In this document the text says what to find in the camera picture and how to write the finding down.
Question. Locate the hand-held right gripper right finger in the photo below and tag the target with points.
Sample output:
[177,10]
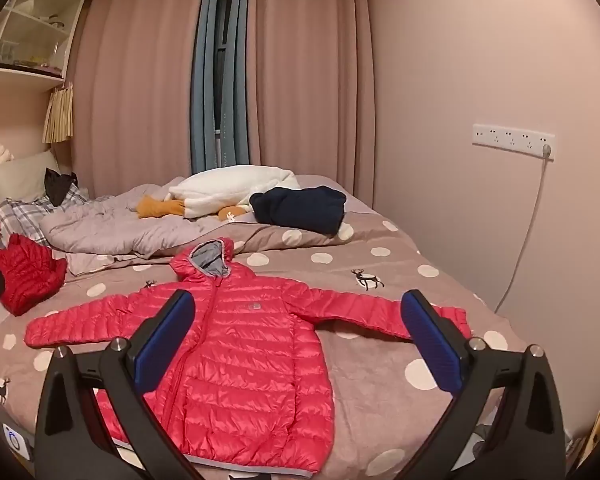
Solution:
[432,340]

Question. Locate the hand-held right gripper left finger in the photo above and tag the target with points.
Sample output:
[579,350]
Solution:
[162,345]

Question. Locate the pink-red hooded down jacket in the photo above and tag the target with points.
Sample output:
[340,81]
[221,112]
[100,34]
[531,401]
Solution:
[250,350]

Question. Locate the dark red down jacket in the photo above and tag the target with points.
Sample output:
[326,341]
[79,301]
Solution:
[27,272]

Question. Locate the plaid pillow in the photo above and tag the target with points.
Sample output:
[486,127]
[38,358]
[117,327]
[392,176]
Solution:
[22,215]

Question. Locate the polka dot bed cover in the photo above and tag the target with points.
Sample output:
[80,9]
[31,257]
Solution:
[380,270]

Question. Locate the beige pillow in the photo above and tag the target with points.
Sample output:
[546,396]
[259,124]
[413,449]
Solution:
[20,172]

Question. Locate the black garment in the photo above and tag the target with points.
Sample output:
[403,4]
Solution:
[57,187]

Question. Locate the grey quilt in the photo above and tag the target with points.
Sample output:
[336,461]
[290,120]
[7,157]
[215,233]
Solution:
[110,225]

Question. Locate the white goose plush toy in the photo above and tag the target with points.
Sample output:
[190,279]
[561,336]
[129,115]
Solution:
[230,187]

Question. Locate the navy blue garment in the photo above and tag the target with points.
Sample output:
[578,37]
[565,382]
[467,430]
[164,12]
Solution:
[300,207]

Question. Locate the beige fringed cloth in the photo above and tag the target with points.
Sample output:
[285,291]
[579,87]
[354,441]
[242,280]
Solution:
[57,115]

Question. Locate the white shelf cabinet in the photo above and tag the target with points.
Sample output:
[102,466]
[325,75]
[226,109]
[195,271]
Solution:
[25,77]

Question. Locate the pink curtain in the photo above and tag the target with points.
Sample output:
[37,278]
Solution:
[140,85]
[310,85]

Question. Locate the blue curtain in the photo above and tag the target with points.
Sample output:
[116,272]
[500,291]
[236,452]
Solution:
[205,85]
[241,85]

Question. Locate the white wall power strip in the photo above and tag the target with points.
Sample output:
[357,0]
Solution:
[505,137]

